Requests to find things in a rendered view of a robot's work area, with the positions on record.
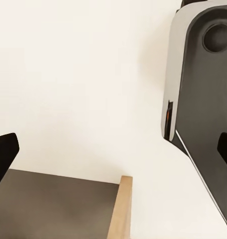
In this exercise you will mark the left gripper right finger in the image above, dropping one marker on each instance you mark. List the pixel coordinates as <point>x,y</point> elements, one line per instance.
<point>222,146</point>

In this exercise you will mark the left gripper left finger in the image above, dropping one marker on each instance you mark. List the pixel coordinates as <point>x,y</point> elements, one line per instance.
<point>9,148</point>

